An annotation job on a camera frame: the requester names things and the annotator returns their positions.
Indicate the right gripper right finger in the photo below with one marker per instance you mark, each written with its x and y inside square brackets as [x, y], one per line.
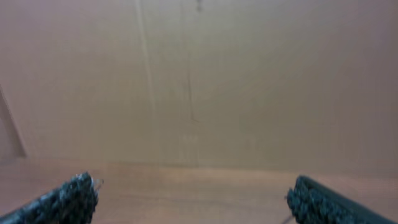
[310, 202]

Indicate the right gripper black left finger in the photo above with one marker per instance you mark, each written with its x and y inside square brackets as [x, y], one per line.
[74, 202]

